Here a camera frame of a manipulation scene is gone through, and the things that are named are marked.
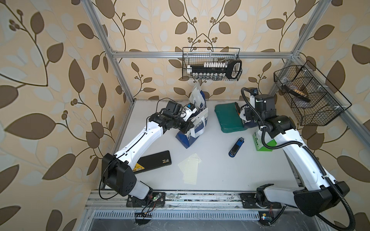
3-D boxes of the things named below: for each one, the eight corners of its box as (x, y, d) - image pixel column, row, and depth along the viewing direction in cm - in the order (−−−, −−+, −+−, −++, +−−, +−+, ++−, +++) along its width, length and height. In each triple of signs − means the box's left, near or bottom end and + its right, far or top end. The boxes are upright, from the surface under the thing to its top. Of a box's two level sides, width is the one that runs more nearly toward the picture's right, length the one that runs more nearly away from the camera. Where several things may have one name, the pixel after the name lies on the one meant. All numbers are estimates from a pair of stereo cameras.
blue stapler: (227, 154, 92) (228, 152, 89) (238, 139, 99) (240, 136, 97) (233, 158, 90) (234, 156, 88) (244, 142, 98) (245, 139, 95)
